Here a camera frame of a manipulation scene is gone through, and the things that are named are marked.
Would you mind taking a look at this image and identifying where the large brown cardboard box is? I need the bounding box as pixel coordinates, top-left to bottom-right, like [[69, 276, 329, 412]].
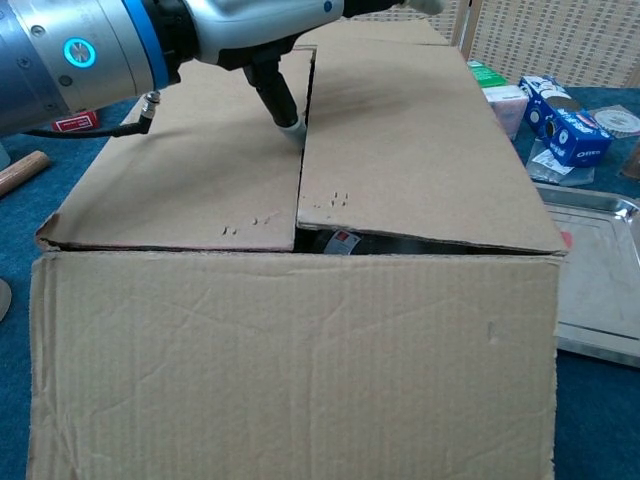
[[27, 17, 571, 480]]

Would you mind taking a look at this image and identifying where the blue tablecloth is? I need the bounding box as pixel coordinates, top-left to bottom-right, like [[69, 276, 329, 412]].
[[0, 85, 640, 480]]

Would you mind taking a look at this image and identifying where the stainless steel tray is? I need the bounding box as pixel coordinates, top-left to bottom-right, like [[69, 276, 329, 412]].
[[533, 182, 640, 369]]

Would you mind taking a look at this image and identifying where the clear plastic packet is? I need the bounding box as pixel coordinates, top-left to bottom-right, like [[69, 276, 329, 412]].
[[527, 142, 596, 187]]

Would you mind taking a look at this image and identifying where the round disc in clear bag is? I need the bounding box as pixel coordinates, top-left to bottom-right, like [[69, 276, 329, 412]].
[[584, 104, 640, 139]]

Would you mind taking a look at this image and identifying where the small red white box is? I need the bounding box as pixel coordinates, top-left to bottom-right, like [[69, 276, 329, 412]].
[[52, 112, 100, 133]]

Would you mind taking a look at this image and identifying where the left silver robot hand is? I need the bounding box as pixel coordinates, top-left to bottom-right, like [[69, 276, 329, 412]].
[[184, 0, 446, 150]]

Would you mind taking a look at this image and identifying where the brown snacks clear package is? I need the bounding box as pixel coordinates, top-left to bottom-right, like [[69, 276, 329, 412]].
[[618, 149, 640, 180]]

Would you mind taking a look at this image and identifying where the white tissue multipack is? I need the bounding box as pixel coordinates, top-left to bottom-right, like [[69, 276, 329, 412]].
[[487, 85, 531, 137]]

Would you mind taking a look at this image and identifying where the wooden rolling pin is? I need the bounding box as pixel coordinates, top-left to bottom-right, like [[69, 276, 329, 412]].
[[0, 150, 52, 198]]

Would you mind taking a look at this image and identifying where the blue cookie package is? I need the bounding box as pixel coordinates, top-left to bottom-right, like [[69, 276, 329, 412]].
[[519, 74, 615, 169]]

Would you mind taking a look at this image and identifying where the green cardboard box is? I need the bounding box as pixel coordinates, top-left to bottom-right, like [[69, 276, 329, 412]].
[[467, 59, 507, 89]]

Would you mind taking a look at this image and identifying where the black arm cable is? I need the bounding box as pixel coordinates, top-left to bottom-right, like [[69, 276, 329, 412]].
[[22, 91, 162, 140]]

